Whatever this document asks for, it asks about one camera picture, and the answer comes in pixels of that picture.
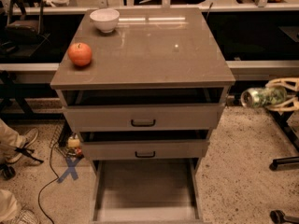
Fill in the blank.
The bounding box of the middle grey drawer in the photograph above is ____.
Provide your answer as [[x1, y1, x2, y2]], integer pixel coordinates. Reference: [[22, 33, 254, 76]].
[[81, 140, 209, 161]]

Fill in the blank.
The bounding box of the grey drawer cabinet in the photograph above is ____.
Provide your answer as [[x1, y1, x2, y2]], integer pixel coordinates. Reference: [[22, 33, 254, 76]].
[[50, 7, 236, 224]]

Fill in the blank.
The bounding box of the black caster wheel left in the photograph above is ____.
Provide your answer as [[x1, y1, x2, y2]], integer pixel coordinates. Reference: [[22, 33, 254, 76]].
[[1, 166, 16, 180]]

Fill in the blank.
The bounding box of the black caster bottom right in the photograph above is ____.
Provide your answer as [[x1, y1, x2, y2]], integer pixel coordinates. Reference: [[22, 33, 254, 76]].
[[270, 210, 299, 224]]

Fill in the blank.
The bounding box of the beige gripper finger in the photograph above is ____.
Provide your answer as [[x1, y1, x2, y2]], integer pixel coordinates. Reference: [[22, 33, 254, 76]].
[[267, 97, 299, 112], [266, 77, 299, 91]]

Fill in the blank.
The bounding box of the grey sneaker upper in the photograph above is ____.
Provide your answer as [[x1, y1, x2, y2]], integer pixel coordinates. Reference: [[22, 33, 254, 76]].
[[6, 128, 38, 164]]

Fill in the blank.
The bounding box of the beige trouser leg lower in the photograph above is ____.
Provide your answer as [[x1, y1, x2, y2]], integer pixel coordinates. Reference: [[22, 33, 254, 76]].
[[0, 189, 21, 224]]

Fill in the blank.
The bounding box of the black chair base right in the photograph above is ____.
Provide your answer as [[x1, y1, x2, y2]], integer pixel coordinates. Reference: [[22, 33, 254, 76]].
[[269, 111, 299, 171]]

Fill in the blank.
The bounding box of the bottom open grey drawer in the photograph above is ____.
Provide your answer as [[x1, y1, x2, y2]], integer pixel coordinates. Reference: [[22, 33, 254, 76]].
[[89, 159, 203, 224]]

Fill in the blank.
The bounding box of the red apple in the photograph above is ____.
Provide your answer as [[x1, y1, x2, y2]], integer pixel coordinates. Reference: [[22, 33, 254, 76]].
[[67, 43, 93, 67]]

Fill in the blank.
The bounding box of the white ceramic bowl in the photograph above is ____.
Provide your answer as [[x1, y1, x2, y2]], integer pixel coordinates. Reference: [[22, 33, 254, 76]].
[[90, 8, 120, 34]]

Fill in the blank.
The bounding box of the beige trouser leg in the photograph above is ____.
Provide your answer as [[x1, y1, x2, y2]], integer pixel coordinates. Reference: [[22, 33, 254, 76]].
[[0, 189, 21, 224], [0, 119, 26, 163]]

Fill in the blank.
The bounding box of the green soda can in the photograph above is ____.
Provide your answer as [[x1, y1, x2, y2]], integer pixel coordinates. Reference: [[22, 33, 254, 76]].
[[240, 87, 287, 108]]

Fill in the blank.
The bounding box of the beige trouser leg upper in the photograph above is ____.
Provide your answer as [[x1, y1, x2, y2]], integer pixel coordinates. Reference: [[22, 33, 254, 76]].
[[0, 119, 26, 163]]

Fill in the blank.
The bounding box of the black office chair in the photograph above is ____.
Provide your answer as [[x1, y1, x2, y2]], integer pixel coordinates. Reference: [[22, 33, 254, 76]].
[[0, 0, 48, 58]]

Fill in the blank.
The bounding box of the small yellow bottle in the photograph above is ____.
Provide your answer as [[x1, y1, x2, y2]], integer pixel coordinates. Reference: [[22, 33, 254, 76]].
[[67, 134, 80, 148]]

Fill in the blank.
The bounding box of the white sneaker lower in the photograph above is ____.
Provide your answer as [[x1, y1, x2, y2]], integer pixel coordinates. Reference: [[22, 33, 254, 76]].
[[10, 209, 40, 224]]

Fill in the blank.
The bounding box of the top grey drawer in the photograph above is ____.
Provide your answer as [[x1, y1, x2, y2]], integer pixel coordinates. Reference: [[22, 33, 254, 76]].
[[63, 104, 224, 133]]

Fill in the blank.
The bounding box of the blue tape cross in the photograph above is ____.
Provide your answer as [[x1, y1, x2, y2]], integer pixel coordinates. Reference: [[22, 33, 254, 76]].
[[57, 157, 81, 183]]

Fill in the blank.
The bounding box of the black floor cable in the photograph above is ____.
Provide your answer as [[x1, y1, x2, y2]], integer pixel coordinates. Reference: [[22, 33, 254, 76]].
[[37, 140, 61, 224]]

